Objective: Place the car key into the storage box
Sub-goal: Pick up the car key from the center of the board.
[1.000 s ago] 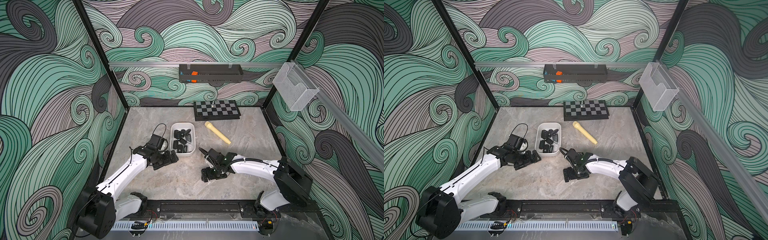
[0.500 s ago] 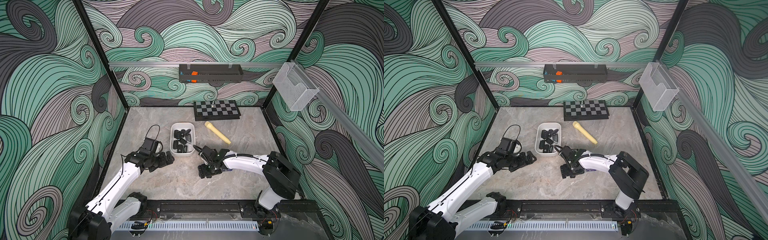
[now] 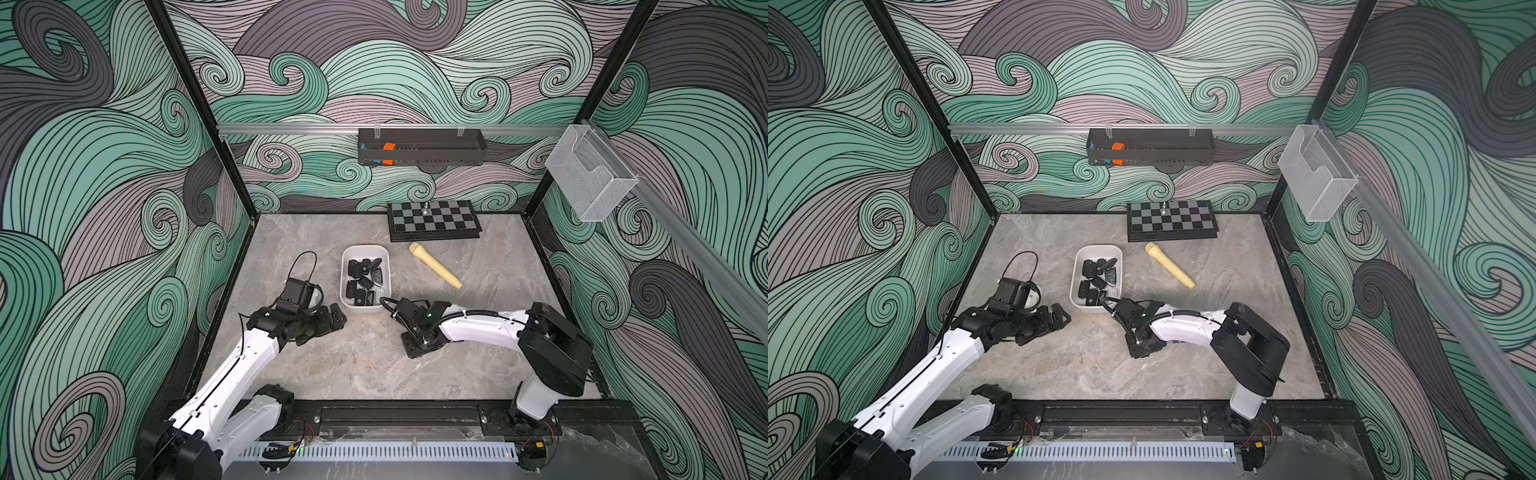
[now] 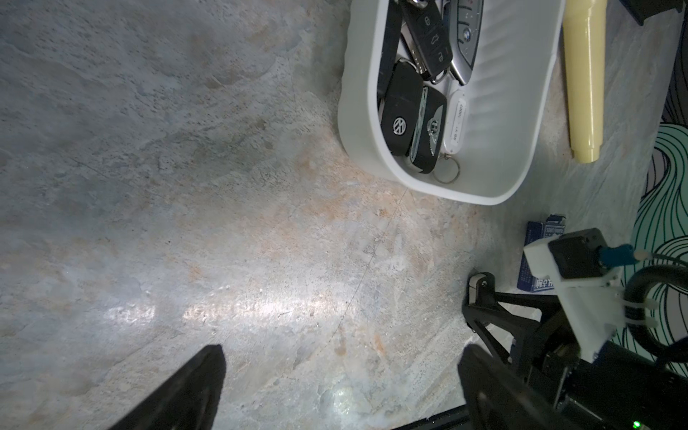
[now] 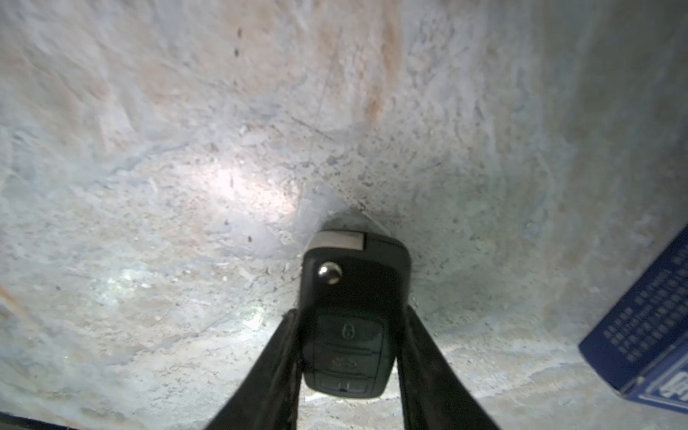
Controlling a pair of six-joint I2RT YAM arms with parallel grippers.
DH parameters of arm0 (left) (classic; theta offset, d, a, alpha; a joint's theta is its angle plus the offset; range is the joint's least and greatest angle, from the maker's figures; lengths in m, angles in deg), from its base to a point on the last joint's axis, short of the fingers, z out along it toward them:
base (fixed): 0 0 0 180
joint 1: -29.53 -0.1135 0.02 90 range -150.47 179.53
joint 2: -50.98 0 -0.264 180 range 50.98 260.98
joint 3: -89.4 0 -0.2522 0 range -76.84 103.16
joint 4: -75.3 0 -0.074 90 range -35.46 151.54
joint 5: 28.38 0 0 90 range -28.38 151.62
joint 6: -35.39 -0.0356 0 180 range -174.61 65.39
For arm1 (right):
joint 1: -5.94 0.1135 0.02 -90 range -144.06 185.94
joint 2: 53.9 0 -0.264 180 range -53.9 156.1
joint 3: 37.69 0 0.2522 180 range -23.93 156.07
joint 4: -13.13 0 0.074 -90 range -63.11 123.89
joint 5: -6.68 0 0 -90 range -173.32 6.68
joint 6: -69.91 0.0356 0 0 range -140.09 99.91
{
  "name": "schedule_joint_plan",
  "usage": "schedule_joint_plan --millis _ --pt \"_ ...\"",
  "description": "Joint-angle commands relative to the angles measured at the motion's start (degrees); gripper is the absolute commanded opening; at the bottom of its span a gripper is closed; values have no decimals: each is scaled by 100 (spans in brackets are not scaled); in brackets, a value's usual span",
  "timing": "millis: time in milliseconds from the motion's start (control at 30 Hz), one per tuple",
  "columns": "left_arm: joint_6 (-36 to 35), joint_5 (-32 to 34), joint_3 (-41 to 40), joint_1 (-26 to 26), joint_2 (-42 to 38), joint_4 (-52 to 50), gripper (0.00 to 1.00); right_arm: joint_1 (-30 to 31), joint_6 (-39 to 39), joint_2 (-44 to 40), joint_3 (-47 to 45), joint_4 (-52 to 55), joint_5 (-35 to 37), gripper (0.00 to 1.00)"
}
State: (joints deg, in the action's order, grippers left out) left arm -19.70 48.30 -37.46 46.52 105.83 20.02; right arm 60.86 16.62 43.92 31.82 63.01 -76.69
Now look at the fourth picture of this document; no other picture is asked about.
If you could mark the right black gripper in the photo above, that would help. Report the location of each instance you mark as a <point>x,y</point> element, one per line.
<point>544,353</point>

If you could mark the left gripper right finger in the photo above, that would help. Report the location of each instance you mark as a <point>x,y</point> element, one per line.
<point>498,399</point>

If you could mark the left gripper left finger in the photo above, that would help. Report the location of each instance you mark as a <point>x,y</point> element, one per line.
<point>187,400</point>

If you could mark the black Bentley key fob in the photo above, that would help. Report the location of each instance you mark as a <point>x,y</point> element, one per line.
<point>427,138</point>

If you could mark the white plastic storage box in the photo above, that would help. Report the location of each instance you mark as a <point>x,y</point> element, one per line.
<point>506,93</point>

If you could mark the black VW flip key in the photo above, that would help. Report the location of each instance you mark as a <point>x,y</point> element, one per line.
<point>401,106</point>

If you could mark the black flip key with ring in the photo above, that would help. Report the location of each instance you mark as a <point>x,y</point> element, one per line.
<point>427,39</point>

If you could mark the black plain key fob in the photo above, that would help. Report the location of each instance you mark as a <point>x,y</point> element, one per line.
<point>391,38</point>

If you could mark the silver black BMW key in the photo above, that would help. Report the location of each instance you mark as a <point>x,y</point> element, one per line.
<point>463,20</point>

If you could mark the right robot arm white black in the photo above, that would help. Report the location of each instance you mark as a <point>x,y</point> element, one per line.
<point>619,390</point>

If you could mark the blue playing cards box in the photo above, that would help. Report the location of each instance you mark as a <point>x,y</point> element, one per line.
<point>529,279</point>

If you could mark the cream yellow flashlight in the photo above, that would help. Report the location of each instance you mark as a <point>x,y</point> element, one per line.
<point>584,29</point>

